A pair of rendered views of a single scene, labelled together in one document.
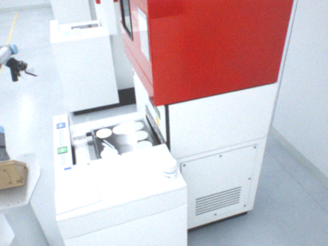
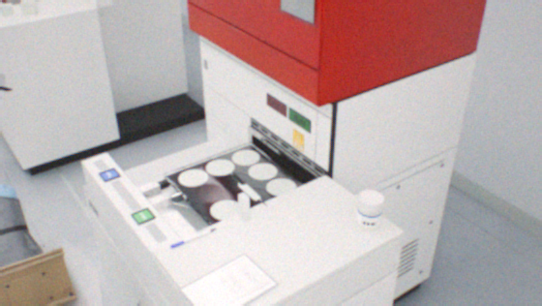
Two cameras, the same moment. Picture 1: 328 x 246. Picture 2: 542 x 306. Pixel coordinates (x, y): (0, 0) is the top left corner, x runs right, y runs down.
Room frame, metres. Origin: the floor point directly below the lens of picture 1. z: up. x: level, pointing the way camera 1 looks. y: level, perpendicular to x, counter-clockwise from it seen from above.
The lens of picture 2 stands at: (0.01, 0.66, 2.01)
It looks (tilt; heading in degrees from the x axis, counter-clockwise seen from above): 33 degrees down; 340
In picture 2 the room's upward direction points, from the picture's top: straight up
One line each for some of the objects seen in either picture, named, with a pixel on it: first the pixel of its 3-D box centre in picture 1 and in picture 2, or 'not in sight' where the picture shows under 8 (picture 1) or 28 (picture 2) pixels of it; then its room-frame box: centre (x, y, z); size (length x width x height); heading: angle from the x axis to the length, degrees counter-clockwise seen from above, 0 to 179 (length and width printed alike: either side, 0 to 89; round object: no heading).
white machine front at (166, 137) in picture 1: (148, 101); (258, 109); (1.74, 0.09, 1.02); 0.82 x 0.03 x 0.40; 16
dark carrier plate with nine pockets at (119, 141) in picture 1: (123, 139); (236, 182); (1.50, 0.26, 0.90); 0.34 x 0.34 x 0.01; 16
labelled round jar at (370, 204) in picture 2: (169, 169); (370, 210); (1.08, -0.02, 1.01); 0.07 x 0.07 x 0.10
